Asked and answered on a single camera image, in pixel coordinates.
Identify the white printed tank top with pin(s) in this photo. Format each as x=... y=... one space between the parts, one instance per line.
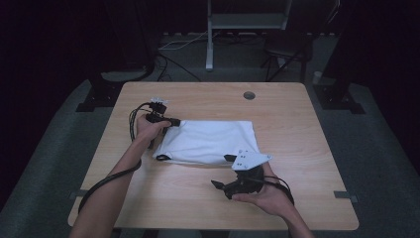
x=208 y=142

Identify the white metal stand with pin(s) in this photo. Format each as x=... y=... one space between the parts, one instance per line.
x=209 y=39

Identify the grey round floor base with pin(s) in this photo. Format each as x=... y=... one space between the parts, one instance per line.
x=120 y=76

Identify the grey round table grommet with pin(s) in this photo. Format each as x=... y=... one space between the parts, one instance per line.
x=249 y=95

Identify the black chair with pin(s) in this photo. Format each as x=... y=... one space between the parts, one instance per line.
x=287 y=44

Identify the grey tape strip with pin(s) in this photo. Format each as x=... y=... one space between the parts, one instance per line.
x=76 y=194
x=345 y=195

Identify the small white cup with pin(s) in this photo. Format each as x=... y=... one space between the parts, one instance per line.
x=317 y=77

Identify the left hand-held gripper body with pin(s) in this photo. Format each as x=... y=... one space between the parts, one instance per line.
x=157 y=109

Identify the person's right hand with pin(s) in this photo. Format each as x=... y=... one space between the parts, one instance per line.
x=270 y=198

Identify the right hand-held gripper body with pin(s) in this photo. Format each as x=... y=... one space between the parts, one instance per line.
x=249 y=160

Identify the person's left hand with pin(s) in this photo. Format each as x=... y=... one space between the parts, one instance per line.
x=148 y=129

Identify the black stand base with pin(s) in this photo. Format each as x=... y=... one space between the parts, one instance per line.
x=99 y=97
x=336 y=99

